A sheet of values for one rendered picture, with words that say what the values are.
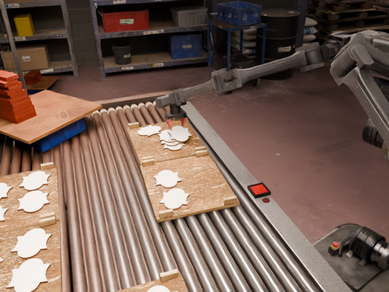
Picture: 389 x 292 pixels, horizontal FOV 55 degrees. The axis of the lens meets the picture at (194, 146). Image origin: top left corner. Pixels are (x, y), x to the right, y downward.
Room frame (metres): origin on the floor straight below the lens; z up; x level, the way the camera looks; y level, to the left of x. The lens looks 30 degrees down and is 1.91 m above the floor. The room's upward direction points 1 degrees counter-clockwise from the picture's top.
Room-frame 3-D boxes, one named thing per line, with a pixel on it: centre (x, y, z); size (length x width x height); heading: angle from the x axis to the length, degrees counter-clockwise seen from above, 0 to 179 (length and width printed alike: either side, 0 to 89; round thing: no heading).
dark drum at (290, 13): (5.44, -1.22, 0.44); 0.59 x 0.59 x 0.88
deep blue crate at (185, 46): (6.06, 0.12, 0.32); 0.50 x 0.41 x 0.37; 101
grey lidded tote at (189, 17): (6.04, 0.04, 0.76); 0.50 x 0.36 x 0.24; 111
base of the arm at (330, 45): (1.58, -0.59, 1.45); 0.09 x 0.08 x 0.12; 35
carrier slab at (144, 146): (1.78, 0.16, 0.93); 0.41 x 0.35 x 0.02; 18
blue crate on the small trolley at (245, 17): (5.07, -0.62, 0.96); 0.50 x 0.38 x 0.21; 30
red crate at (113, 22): (5.81, 0.99, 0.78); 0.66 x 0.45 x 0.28; 105
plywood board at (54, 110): (1.94, 0.88, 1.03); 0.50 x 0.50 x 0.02; 57
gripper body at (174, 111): (1.81, 0.10, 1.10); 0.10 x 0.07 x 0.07; 112
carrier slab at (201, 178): (1.37, 0.04, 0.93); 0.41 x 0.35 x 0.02; 16
